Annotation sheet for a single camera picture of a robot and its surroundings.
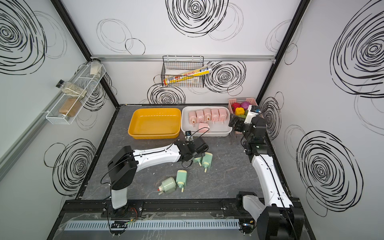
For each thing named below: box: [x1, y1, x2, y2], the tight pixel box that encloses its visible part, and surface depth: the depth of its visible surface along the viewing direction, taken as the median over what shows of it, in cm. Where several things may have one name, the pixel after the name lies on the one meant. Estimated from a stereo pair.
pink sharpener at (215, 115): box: [211, 108, 219, 124], surface depth 107 cm
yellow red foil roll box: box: [163, 65, 213, 86], surface depth 86 cm
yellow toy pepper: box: [235, 107, 245, 116], surface depth 110 cm
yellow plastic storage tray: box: [128, 108, 181, 140], surface depth 111 cm
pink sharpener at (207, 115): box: [203, 108, 212, 124], surface depth 107 cm
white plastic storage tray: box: [181, 106, 233, 137], surface depth 108 cm
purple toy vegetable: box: [240, 101, 251, 110], surface depth 114 cm
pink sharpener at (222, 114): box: [218, 108, 227, 124], surface depth 108 cm
